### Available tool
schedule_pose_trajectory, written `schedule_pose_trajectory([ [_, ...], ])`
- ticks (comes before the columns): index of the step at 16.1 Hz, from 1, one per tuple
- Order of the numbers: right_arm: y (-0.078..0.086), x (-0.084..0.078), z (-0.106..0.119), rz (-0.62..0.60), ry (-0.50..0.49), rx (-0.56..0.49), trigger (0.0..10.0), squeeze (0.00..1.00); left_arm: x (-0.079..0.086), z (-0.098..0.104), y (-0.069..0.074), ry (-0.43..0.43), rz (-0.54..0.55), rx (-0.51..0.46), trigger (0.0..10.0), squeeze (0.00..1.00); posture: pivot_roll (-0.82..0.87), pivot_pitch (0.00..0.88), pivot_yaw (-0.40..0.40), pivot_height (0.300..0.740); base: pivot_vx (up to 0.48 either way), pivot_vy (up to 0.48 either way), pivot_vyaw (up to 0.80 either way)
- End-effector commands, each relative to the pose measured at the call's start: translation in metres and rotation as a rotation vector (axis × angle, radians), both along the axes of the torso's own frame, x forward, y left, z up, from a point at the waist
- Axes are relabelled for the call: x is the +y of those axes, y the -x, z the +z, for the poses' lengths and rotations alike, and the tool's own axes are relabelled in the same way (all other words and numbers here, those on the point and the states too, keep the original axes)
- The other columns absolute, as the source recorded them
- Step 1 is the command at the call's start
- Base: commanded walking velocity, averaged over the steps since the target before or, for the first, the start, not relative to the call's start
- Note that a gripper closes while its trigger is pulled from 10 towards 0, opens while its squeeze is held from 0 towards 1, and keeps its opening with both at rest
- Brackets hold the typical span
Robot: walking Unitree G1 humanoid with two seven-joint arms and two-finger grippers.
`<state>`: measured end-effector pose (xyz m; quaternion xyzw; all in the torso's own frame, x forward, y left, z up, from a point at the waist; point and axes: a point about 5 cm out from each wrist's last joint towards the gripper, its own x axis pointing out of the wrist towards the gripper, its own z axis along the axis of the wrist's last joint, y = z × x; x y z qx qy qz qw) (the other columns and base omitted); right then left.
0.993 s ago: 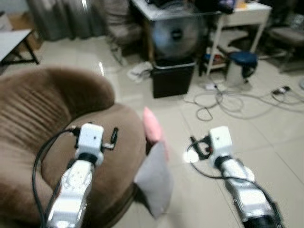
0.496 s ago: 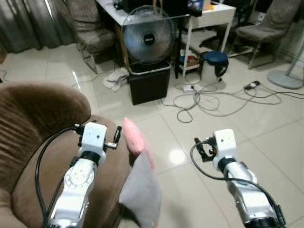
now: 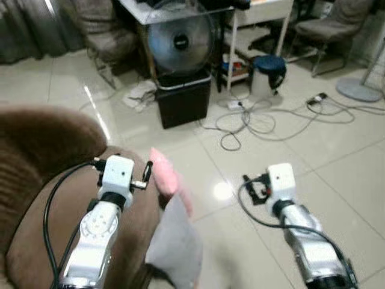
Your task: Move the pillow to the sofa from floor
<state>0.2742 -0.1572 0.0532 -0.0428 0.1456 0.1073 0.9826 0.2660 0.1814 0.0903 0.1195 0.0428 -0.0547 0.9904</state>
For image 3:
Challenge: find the crumpled white cloth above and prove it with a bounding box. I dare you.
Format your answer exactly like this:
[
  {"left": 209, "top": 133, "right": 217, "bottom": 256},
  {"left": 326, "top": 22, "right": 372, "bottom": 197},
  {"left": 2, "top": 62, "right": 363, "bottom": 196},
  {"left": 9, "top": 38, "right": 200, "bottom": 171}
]
[{"left": 123, "top": 80, "right": 158, "bottom": 113}]

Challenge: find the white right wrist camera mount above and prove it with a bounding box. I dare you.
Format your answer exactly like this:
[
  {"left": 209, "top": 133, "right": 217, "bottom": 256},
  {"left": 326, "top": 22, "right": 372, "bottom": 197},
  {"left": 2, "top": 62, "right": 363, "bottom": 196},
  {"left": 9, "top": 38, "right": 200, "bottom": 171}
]
[{"left": 266, "top": 163, "right": 297, "bottom": 208}]

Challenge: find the round grey floor stand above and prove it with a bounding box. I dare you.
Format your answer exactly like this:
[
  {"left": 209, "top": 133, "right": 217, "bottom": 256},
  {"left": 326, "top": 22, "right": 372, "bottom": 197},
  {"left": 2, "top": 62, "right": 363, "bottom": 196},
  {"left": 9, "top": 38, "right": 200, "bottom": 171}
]
[{"left": 336, "top": 24, "right": 385, "bottom": 104}]

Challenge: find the grey chair with draped cloth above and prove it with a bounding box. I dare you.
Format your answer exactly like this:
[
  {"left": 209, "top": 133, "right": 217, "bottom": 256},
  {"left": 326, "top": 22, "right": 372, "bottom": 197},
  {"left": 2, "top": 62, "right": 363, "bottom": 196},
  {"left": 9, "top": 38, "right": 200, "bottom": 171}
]
[{"left": 71, "top": 0, "right": 144, "bottom": 90}]

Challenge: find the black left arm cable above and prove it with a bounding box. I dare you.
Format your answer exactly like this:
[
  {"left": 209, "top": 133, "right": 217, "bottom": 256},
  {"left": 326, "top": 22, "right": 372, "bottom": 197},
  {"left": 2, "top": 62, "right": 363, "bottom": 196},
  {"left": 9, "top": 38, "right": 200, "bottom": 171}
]
[{"left": 42, "top": 158, "right": 106, "bottom": 289}]

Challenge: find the black storage box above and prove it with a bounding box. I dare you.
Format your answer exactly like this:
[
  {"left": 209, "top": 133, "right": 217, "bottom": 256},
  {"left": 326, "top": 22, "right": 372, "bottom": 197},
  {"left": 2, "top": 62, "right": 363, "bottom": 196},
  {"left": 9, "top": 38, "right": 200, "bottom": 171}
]
[{"left": 156, "top": 70, "right": 213, "bottom": 129}]

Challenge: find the black power adapter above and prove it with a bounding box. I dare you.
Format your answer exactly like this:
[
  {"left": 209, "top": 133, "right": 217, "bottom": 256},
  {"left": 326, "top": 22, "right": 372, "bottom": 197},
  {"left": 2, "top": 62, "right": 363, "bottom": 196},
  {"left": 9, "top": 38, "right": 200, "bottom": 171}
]
[{"left": 307, "top": 92, "right": 329, "bottom": 105}]

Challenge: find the pink pillow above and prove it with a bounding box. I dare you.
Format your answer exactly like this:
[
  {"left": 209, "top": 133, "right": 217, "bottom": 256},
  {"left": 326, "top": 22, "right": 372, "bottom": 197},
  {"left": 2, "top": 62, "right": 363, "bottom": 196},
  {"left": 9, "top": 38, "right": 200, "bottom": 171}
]
[{"left": 149, "top": 147, "right": 194, "bottom": 216}]

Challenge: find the brown plush sofa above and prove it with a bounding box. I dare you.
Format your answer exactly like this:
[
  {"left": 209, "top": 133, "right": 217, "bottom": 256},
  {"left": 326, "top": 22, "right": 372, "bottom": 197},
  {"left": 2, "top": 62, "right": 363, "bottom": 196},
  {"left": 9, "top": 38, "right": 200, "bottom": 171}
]
[{"left": 0, "top": 105, "right": 164, "bottom": 289}]

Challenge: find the grey padded metal-leg chair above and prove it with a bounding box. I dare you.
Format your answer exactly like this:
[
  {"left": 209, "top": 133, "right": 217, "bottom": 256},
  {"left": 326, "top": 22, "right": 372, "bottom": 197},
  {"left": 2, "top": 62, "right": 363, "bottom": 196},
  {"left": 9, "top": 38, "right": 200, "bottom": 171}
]
[{"left": 294, "top": 0, "right": 378, "bottom": 78}]

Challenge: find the white bucket with blue lid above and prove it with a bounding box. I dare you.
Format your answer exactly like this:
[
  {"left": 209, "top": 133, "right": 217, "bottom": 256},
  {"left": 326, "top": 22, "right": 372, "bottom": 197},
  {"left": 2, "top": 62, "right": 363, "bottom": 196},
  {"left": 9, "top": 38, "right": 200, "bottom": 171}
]
[{"left": 250, "top": 55, "right": 288, "bottom": 101}]

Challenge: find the tangled grey floor cable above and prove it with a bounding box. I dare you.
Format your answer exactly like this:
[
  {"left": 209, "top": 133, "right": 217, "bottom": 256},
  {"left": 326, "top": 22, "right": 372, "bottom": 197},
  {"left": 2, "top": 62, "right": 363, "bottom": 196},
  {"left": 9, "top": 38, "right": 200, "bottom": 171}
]
[{"left": 200, "top": 96, "right": 385, "bottom": 152}]

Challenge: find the grey curtain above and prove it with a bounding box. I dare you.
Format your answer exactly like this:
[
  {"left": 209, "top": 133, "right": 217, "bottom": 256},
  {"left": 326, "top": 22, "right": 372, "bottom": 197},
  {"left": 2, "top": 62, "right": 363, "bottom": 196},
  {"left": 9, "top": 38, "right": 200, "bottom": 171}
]
[{"left": 0, "top": 0, "right": 86, "bottom": 65}]

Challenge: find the round metal fan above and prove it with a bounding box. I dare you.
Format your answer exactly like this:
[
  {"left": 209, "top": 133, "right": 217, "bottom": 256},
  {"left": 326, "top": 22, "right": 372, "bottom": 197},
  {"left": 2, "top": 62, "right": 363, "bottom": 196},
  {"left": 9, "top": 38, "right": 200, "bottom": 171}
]
[{"left": 146, "top": 9, "right": 215, "bottom": 76}]

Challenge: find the white table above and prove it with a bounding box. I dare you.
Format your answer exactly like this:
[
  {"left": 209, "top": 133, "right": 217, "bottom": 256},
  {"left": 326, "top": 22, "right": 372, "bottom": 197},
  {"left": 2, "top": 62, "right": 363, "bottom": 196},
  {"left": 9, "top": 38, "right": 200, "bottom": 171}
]
[{"left": 119, "top": 0, "right": 297, "bottom": 92}]

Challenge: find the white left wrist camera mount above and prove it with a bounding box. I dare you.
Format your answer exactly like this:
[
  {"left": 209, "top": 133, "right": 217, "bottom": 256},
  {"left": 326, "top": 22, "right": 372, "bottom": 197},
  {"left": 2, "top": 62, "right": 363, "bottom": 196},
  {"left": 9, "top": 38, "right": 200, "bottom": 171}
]
[{"left": 98, "top": 155, "right": 135, "bottom": 208}]

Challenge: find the grey pillow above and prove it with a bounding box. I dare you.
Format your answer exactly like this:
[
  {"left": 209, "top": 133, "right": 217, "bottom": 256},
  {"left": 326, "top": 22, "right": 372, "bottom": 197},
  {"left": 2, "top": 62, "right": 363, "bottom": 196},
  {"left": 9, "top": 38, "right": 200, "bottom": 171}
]
[{"left": 146, "top": 194, "right": 203, "bottom": 288}]

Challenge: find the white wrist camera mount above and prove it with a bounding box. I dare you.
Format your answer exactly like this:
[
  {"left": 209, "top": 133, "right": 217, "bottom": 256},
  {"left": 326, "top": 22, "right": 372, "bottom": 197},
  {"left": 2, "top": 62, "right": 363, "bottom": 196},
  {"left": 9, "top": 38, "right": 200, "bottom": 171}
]
[
  {"left": 266, "top": 163, "right": 297, "bottom": 208},
  {"left": 98, "top": 155, "right": 135, "bottom": 208}
]

